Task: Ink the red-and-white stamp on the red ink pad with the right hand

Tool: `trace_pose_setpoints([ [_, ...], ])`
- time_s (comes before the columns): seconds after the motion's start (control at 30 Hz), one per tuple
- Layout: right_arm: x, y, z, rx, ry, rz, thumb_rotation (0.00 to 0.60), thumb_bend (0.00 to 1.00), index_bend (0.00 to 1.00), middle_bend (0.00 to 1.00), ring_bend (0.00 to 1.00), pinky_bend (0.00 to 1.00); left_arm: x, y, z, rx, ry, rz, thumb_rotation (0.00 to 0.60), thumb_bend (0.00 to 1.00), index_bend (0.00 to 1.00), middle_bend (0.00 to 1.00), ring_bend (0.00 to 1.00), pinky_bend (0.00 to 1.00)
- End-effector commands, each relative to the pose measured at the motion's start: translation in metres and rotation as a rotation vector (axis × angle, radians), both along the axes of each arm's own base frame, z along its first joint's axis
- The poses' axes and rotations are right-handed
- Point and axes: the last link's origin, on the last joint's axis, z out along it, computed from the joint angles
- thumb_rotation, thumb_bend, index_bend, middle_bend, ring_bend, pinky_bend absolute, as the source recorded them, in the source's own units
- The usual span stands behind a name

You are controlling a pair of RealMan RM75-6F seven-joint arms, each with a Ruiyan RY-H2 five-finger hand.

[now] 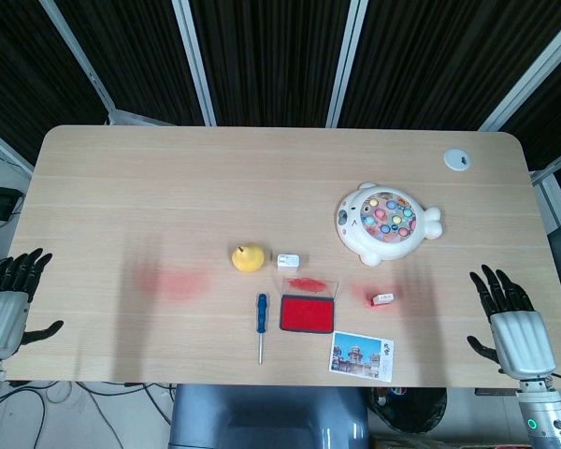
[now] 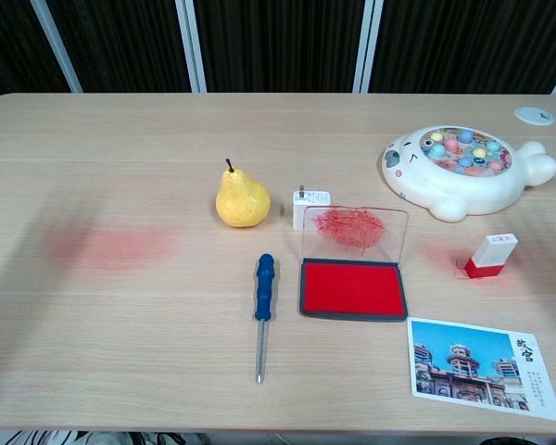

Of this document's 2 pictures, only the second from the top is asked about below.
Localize red white stamp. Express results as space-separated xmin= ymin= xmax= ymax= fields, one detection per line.
xmin=462 ymin=234 xmax=519 ymax=280

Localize white power adapter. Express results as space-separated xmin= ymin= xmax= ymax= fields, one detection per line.
xmin=291 ymin=185 xmax=332 ymax=231

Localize yellow pear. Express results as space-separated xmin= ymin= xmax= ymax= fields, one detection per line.
xmin=214 ymin=158 xmax=272 ymax=229

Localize red ink pad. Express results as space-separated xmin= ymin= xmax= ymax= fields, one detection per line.
xmin=298 ymin=205 xmax=410 ymax=323

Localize white fish shaped fishing toy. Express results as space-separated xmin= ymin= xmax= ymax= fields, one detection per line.
xmin=381 ymin=124 xmax=556 ymax=224

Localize palace photo postcard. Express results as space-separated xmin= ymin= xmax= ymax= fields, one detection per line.
xmin=407 ymin=317 xmax=556 ymax=423

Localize blue handled screwdriver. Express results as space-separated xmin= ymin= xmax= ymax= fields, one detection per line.
xmin=253 ymin=252 xmax=277 ymax=385

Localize white round cable grommet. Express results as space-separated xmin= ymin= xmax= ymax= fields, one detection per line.
xmin=513 ymin=107 xmax=555 ymax=125

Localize tangled floor cables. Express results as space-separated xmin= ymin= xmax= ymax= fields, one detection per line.
xmin=0 ymin=429 xmax=205 ymax=445

